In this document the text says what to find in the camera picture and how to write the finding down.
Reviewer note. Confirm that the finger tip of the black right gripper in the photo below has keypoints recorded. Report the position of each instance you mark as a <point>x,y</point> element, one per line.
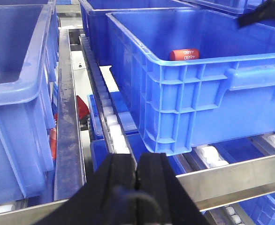
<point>264,11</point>

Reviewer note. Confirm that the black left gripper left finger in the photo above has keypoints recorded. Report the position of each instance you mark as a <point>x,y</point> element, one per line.
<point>103,200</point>

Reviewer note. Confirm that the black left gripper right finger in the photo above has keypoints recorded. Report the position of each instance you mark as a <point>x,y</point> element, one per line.
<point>172,205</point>

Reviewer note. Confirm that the brown cylindrical capacitor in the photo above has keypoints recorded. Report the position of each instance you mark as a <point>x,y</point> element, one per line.
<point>184,54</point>

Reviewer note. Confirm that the blue bin centre lower shelf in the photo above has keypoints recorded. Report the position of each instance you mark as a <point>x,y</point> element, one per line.
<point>228,93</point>

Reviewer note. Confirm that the blue bin shelf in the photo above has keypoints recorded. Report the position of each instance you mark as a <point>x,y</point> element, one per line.
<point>228,93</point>
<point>25,106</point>

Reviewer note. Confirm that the blue bin behind centre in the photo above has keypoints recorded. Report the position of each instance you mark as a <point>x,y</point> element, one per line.
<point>121,30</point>

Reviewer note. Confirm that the blue bin left lower shelf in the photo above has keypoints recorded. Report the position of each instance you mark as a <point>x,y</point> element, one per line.
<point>25,106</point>

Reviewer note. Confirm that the steel divider bar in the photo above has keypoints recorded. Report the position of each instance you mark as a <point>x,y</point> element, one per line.
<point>70,169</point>

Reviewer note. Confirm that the white roller conveyor track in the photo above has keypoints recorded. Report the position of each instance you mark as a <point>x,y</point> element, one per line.
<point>111,125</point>

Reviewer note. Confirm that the red plastic bag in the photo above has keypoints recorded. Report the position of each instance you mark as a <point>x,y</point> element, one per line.
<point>83,114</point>

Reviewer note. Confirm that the stainless steel shelf rail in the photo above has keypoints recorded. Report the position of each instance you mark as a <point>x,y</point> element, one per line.
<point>209,189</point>

